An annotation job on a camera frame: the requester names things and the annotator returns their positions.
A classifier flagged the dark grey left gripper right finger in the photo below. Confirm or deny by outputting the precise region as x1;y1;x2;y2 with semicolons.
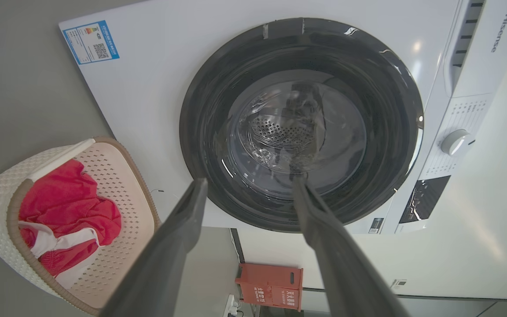
292;175;411;317

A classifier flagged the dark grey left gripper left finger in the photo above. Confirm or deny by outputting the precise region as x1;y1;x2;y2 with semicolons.
99;178;209;317

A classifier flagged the white perforated laundry basket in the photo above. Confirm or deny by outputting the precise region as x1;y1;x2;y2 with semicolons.
0;137;162;316

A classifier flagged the red fire equipment box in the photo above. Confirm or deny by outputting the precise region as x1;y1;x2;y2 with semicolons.
235;263;304;312

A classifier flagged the red and white garment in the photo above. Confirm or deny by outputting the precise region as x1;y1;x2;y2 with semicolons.
18;159;122;278

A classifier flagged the dark round washing machine door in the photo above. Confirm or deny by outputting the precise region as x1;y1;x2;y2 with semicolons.
179;18;425;233

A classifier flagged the white front-load washing machine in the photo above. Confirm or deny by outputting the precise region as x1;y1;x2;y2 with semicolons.
59;0;507;235

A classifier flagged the white washing machine control knob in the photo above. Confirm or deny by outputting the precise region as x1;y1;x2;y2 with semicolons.
441;129;475;156

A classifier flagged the blue energy label sticker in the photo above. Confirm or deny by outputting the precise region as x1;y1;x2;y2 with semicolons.
62;20;120;65

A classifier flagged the white wall power socket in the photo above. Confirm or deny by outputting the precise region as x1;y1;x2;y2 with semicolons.
223;294;242;317

